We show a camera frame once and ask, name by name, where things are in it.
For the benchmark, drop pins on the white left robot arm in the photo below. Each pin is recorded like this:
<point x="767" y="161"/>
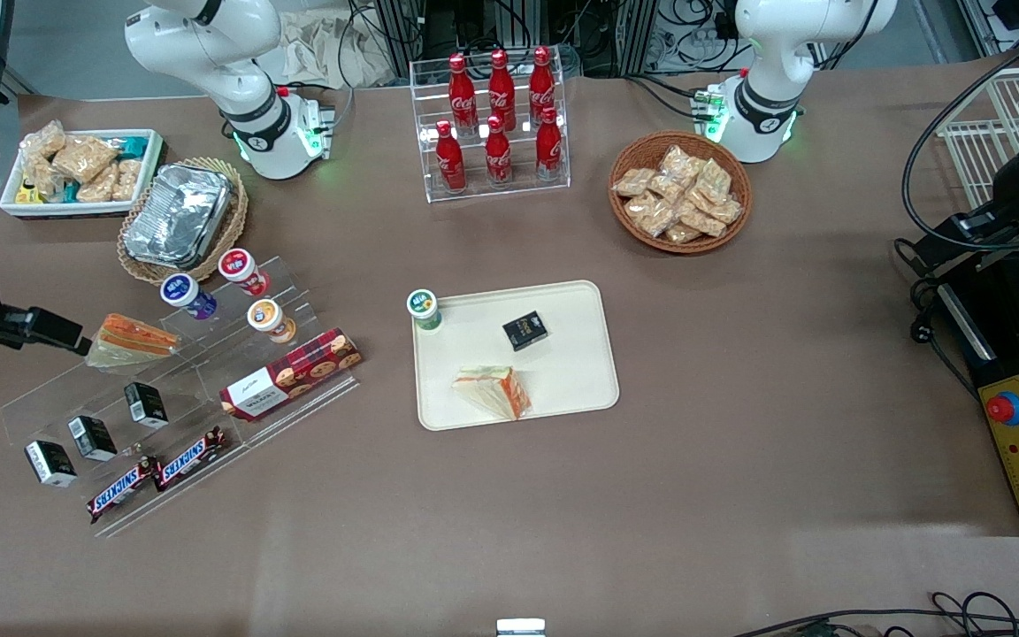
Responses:
<point x="766" y="106"/>

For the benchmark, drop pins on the red tartan shortbread box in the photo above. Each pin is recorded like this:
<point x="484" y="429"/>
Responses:
<point x="288" y="373"/>

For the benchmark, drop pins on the red lid yogurt cup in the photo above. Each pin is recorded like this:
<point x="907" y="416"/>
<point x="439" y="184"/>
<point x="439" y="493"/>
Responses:
<point x="241" y="270"/>

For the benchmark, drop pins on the clear acrylic bottle rack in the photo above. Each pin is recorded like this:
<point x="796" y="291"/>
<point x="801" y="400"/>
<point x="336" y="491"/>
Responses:
<point x="518" y="190"/>

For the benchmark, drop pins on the round brown wicker basket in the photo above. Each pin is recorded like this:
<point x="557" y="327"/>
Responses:
<point x="629" y="226"/>

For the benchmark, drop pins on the clear bag of crackers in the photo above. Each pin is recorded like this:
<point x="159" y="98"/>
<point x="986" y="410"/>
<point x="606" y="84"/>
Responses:
<point x="633" y="182"/>
<point x="680" y="164"/>
<point x="648" y="215"/>
<point x="714" y="180"/>
<point x="702" y="221"/>
<point x="725" y="211"/>
<point x="683" y="234"/>

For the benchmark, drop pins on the black sealing machine yellow panel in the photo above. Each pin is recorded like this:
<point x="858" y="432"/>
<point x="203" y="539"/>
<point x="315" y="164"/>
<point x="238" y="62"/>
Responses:
<point x="1018" y="442"/>

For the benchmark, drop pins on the crumpled white cloth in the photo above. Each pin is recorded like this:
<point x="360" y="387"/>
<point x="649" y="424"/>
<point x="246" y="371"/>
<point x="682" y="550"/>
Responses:
<point x="324" y="49"/>

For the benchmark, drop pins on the blue lid yogurt cup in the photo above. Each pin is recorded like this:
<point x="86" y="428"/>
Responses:
<point x="187" y="295"/>

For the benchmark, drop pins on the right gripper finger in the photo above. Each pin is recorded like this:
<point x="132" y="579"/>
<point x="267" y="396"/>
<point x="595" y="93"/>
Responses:
<point x="54" y="332"/>

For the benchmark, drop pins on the Snickers chocolate bar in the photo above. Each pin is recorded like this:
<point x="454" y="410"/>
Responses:
<point x="189" y="459"/>
<point x="123" y="489"/>

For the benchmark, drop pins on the beige snack packet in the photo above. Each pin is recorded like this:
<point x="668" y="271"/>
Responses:
<point x="83" y="157"/>
<point x="127" y="180"/>
<point x="41" y="177"/>
<point x="98" y="186"/>
<point x="42" y="141"/>

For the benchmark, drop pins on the shallow wicker basket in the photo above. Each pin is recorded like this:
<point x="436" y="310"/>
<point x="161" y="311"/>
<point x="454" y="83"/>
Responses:
<point x="231" y="226"/>

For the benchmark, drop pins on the small black tissue pack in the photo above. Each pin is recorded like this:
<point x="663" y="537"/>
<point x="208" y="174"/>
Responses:
<point x="92" y="438"/>
<point x="524" y="331"/>
<point x="49" y="464"/>
<point x="146" y="405"/>

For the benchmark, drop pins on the orange lid yogurt cup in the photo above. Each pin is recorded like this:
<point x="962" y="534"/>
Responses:
<point x="269" y="318"/>

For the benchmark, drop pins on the small white box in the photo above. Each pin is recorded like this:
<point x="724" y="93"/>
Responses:
<point x="520" y="628"/>

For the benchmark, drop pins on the white rectangular snack bin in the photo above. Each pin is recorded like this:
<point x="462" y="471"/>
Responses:
<point x="147" y="164"/>

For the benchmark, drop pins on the green lid yogurt cup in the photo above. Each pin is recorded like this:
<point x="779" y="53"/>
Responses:
<point x="424" y="308"/>

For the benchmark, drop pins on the teal snack packet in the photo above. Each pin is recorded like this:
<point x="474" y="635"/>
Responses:
<point x="131" y="146"/>

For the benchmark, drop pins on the red Coca-Cola bottle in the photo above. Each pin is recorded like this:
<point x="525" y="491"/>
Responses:
<point x="501" y="88"/>
<point x="542" y="84"/>
<point x="450" y="159"/>
<point x="548" y="146"/>
<point x="498" y="155"/>
<point x="462" y="93"/>

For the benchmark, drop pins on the clear acrylic step stand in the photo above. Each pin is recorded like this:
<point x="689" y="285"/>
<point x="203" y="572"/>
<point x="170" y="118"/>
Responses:
<point x="182" y="398"/>
<point x="315" y="305"/>

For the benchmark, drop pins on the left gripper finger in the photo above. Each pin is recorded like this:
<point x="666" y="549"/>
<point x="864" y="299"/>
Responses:
<point x="921" y="241"/>

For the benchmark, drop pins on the beige plastic serving tray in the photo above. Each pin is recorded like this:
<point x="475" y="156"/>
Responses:
<point x="571" y="372"/>

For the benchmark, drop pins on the aluminium foil container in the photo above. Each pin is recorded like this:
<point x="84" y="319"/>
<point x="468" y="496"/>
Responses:
<point x="178" y="217"/>

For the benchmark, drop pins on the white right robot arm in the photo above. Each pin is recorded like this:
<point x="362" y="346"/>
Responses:
<point x="262" y="133"/>

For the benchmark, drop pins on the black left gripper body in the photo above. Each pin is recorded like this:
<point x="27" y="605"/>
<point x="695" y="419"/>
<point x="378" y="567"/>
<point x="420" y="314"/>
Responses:
<point x="1016" y="188"/>

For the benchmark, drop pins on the triangle sandwich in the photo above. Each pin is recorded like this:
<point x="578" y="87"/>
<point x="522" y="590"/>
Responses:
<point x="131" y="341"/>
<point x="496" y="394"/>

